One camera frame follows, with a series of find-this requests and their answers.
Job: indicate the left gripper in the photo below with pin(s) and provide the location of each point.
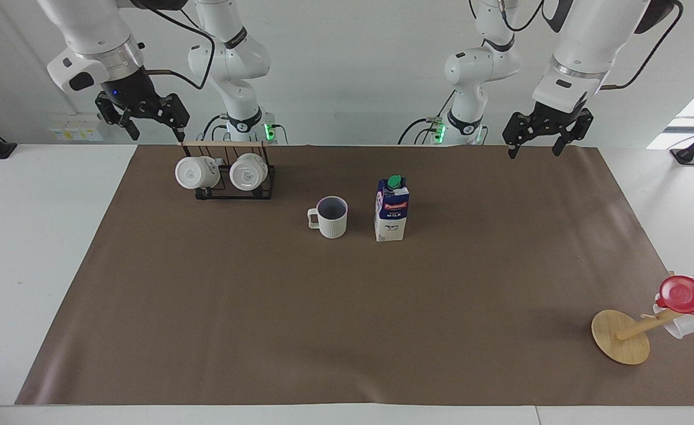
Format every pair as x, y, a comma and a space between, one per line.
559, 116

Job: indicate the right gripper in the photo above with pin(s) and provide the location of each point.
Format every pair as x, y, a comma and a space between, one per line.
127, 87

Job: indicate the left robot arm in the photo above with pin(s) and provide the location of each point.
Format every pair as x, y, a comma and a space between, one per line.
483, 62

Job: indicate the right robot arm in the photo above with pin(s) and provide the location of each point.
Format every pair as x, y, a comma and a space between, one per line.
232, 59

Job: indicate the milk carton green cap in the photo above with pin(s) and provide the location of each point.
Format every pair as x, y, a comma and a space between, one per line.
390, 215

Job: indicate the red translucent cup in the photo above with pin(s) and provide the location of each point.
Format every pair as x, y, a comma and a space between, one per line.
686, 295

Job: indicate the white ribbed cup purple rim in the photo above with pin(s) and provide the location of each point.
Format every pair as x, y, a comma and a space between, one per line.
332, 223

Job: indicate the white mug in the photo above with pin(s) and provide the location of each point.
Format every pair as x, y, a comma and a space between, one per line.
246, 172
193, 172

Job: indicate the wooden mug tree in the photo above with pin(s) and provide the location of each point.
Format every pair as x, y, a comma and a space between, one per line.
618, 336

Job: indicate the white wall socket box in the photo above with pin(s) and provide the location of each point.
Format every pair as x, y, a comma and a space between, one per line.
75, 128

